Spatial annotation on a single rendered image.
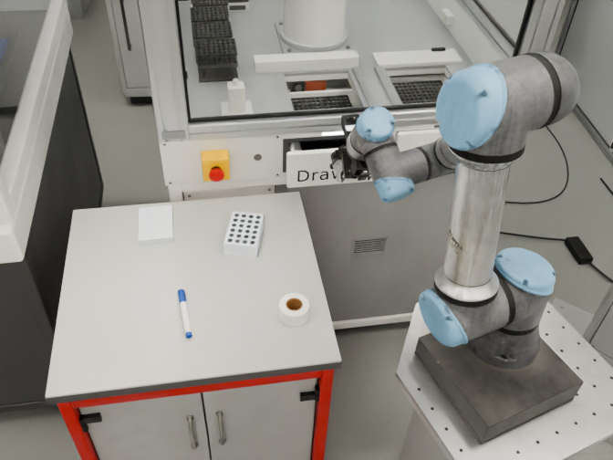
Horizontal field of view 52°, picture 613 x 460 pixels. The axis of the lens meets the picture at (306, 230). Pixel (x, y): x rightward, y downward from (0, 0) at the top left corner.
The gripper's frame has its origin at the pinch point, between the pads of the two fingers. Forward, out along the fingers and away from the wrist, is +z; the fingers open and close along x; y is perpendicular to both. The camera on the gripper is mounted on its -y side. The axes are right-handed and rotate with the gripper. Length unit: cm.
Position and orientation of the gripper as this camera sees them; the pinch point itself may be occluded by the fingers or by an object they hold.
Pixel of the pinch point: (345, 164)
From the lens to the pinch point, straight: 162.6
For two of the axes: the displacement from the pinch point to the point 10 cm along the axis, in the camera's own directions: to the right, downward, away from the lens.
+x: 9.9, -0.9, 1.5
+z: -1.3, 2.1, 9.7
